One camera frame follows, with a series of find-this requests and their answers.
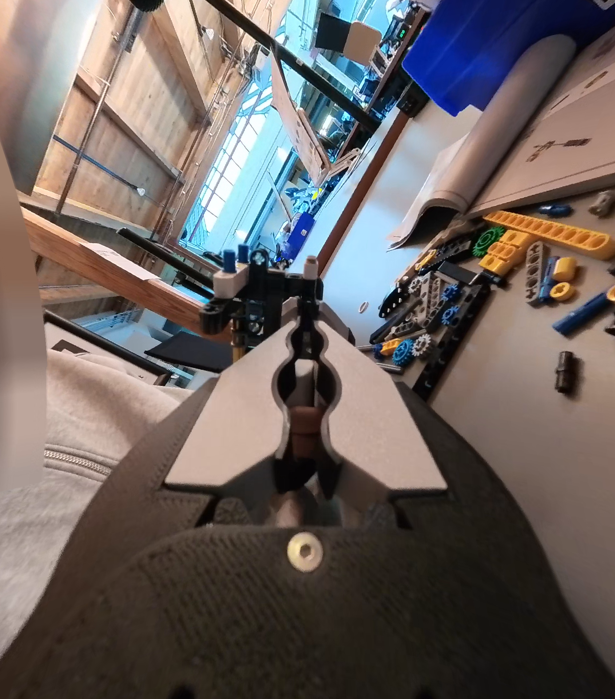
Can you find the black pole with round disc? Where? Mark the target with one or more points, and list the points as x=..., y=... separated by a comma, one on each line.
x=307, y=74

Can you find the black framed white panel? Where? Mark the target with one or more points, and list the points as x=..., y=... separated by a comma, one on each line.
x=105, y=349

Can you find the black pipe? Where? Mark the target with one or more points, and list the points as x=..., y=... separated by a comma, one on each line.
x=165, y=248

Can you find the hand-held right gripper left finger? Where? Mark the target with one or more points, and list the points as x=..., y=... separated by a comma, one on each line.
x=225, y=431

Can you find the long yellow lego beam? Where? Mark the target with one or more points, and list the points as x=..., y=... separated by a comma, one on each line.
x=558, y=232

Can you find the small grey lego piece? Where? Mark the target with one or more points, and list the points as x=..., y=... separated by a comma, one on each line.
x=604, y=202

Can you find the blue plastic bin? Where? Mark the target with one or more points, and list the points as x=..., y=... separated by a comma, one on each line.
x=466, y=60

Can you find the open lego instruction booklet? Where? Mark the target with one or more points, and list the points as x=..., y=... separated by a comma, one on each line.
x=586, y=136

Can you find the green lego gear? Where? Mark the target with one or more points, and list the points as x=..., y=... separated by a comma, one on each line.
x=486, y=243

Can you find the black flat panel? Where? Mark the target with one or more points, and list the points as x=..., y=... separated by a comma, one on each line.
x=190, y=352

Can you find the black lego technic assembly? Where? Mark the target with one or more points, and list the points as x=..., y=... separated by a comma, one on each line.
x=214, y=315

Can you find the black and white board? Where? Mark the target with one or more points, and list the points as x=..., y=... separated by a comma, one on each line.
x=348, y=35

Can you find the black lego pin connector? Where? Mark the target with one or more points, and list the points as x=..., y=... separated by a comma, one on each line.
x=564, y=371

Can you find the wooden beam with paper label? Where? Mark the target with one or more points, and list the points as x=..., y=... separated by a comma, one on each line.
x=105, y=267

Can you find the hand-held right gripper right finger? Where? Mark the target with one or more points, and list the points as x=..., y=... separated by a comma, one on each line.
x=384, y=431

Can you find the grey lego beam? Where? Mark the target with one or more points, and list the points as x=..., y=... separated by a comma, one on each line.
x=534, y=273

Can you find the short yellow lego beam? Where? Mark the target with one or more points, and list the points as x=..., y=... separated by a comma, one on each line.
x=504, y=254

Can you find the blue lego axle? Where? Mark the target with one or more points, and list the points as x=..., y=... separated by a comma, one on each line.
x=577, y=315

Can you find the small blue lego piece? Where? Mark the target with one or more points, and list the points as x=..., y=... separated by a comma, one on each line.
x=553, y=208

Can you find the pile of mixed lego pieces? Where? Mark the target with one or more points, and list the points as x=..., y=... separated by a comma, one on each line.
x=433, y=316

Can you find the person's grey hoodie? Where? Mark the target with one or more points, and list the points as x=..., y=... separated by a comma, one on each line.
x=18, y=546

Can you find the plywood sheet frame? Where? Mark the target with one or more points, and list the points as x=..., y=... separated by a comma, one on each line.
x=305, y=125

